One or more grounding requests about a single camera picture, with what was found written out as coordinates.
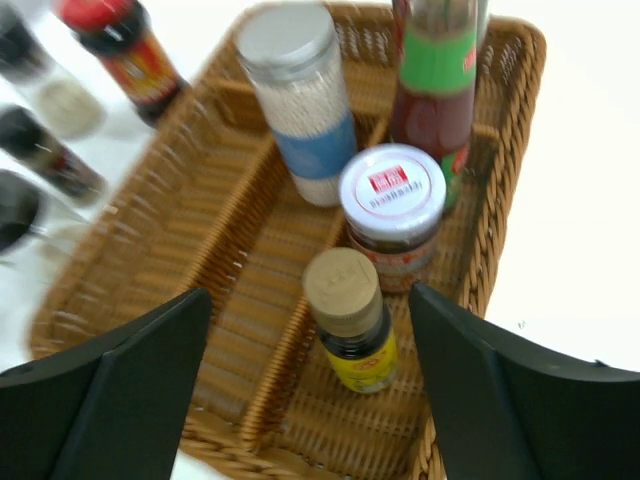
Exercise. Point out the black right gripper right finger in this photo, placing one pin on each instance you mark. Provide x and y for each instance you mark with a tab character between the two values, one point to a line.
507	408

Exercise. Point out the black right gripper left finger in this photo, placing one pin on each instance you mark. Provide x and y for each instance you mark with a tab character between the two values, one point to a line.
112	407

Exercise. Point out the yellow label sesame oil bottle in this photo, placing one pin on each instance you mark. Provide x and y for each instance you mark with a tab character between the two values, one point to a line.
353	322

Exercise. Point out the white lid red label jar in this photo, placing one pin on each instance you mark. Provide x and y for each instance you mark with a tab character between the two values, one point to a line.
393	198

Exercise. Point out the green label chili sauce bottle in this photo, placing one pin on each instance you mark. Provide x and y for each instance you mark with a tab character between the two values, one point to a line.
434	102

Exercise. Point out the red lid chili sauce jar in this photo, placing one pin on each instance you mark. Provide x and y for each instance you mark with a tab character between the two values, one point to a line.
118	34

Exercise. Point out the tall dark soy sauce bottle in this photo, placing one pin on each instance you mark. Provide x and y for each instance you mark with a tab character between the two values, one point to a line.
482	30

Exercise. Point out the silver lid white pepper jar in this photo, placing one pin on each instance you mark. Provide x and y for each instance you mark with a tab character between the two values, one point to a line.
292	57

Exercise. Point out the clear glass shaker jar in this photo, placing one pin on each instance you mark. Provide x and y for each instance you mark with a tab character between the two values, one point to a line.
30	217

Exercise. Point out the brown wicker divided basket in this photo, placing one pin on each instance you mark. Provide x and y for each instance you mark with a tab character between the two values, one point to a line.
211	205

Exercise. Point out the small black pepper grinder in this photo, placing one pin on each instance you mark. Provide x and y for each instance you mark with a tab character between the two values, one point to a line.
32	145

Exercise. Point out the clear salt grinder black top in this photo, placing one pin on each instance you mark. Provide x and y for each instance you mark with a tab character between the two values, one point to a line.
55	95

